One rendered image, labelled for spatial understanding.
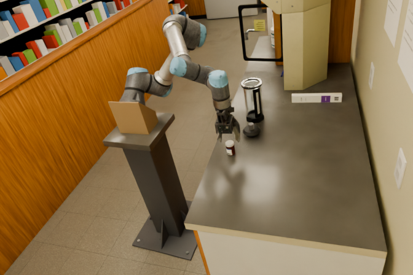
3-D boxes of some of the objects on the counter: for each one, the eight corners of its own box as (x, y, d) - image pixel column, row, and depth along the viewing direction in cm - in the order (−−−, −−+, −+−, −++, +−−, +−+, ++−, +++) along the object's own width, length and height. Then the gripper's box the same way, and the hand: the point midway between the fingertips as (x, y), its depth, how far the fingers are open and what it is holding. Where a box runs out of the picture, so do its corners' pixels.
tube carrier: (265, 120, 164) (263, 85, 152) (246, 123, 165) (241, 88, 153) (263, 110, 173) (260, 76, 161) (244, 112, 174) (240, 79, 162)
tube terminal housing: (326, 66, 206) (332, -65, 164) (327, 89, 181) (335, -58, 139) (287, 67, 214) (284, -57, 172) (284, 90, 189) (279, -49, 147)
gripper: (204, 112, 129) (212, 150, 140) (236, 112, 124) (242, 151, 136) (208, 101, 135) (216, 139, 147) (240, 100, 131) (245, 139, 143)
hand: (229, 139), depth 143 cm, fingers open, 8 cm apart
